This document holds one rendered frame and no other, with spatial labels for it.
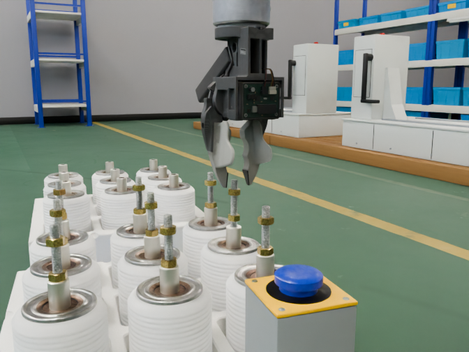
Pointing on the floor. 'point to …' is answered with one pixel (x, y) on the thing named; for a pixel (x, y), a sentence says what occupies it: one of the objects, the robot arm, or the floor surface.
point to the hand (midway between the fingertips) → (234, 175)
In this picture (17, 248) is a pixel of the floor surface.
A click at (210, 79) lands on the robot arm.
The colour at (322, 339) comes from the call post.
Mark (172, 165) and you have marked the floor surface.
